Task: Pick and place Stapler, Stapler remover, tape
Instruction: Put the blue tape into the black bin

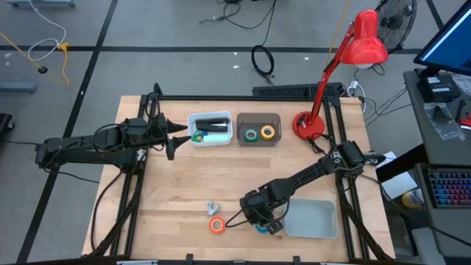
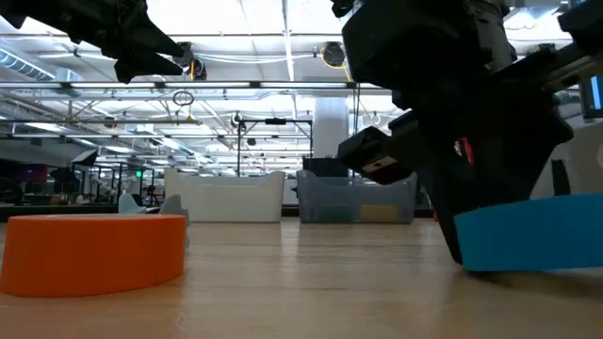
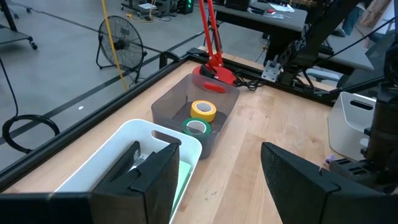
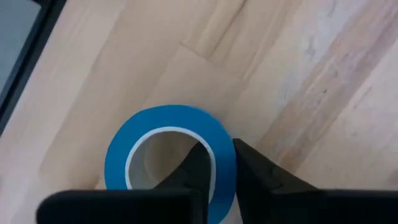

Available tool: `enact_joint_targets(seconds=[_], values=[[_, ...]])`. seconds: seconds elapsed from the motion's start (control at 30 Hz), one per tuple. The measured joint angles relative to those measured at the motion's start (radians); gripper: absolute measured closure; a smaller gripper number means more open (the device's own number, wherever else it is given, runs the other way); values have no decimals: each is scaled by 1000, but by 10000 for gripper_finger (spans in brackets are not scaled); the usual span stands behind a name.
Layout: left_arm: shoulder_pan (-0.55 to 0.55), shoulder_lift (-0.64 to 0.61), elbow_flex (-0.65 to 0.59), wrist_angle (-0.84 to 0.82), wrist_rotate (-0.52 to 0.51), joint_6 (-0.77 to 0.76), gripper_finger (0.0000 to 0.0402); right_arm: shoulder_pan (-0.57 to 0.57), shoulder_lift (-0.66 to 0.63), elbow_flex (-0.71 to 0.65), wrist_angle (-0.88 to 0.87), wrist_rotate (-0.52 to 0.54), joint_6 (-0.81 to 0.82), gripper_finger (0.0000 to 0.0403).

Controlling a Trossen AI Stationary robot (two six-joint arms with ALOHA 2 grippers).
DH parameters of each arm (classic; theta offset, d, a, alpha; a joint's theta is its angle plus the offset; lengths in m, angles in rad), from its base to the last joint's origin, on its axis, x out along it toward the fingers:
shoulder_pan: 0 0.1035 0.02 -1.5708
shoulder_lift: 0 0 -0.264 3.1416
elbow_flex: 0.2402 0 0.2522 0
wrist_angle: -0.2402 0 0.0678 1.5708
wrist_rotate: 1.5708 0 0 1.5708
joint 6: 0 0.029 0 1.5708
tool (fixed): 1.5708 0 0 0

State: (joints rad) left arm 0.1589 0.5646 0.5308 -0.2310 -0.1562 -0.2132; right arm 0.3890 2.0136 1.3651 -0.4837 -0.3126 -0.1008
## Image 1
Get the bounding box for yellow tape roll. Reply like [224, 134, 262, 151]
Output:
[260, 124, 276, 141]

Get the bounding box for grey translucent plastic bin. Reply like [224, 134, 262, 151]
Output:
[235, 112, 283, 147]

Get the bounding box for mint green stapler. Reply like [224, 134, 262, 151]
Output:
[202, 133, 230, 144]

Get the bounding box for white power adapter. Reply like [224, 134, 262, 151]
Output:
[347, 79, 367, 114]

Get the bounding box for loose black floor cable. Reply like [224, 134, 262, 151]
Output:
[198, 0, 277, 47]

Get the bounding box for white plastic bin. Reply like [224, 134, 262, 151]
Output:
[187, 110, 234, 148]

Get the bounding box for black mini computer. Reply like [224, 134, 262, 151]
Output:
[416, 74, 461, 104]

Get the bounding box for backlit rainbow keyboard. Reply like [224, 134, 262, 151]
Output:
[428, 171, 471, 209]

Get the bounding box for red desk lamp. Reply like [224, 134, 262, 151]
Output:
[291, 9, 389, 141]

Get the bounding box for black computer monitor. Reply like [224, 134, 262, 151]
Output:
[413, 0, 471, 77]

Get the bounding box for yellow floor cable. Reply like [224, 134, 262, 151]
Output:
[56, 41, 71, 88]

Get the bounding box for black floor fan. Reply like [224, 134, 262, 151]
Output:
[374, 0, 419, 55]

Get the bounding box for yellow wipes canister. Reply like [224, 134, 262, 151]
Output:
[401, 188, 425, 210]

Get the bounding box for black caster wheel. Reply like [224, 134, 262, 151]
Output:
[0, 113, 15, 132]

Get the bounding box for coiled black floor cable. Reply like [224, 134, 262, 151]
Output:
[250, 44, 275, 79]

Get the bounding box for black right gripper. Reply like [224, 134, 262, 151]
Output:
[241, 183, 288, 236]

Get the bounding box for hanging yellow cord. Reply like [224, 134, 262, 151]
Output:
[325, 0, 353, 69]

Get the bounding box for grey cart base bar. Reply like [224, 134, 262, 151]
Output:
[0, 82, 37, 94]
[5, 0, 77, 9]

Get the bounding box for white paper sheet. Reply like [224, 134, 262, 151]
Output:
[375, 150, 419, 200]

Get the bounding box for clear plastic bag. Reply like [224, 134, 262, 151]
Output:
[422, 102, 466, 141]

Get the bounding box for light grey plastic tray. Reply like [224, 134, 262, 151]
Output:
[283, 198, 339, 240]

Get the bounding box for grey desk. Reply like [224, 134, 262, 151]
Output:
[403, 68, 471, 166]

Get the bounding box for orange tape roll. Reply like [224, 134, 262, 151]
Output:
[208, 216, 227, 235]

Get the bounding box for yellow cord with black plug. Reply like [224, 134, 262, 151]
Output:
[0, 32, 49, 75]

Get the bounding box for black aluminium table frame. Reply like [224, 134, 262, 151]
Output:
[88, 82, 395, 263]

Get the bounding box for light blue staple remover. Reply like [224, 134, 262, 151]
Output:
[206, 200, 222, 217]

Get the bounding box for black keyboard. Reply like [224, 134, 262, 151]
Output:
[252, 82, 344, 99]

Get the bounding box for white floor cable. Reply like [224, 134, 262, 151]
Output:
[27, 0, 68, 63]

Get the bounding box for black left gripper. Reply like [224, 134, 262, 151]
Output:
[127, 113, 192, 161]

